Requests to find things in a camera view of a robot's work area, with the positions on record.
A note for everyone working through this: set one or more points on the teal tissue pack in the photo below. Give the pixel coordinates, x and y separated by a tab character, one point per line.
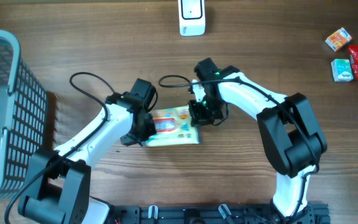
341	69

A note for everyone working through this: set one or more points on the orange tissue pack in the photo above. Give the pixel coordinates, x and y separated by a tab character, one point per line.
338	39

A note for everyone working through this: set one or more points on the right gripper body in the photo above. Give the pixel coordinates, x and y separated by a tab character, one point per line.
207	110

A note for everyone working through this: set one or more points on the grey plastic shopping basket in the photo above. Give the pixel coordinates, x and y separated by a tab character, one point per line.
23	115

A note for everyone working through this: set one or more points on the white wet wipes pack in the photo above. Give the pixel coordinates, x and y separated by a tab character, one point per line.
173	127

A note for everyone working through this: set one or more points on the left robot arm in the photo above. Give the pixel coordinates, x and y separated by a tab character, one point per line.
57	185

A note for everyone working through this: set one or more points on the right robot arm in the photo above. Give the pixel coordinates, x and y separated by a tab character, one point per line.
293	140

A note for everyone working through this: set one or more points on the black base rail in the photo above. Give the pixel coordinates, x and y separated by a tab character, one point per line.
244	214

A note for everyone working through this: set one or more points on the white barcode scanner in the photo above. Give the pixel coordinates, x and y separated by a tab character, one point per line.
192	17

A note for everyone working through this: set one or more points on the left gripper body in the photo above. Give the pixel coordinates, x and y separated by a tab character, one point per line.
140	132

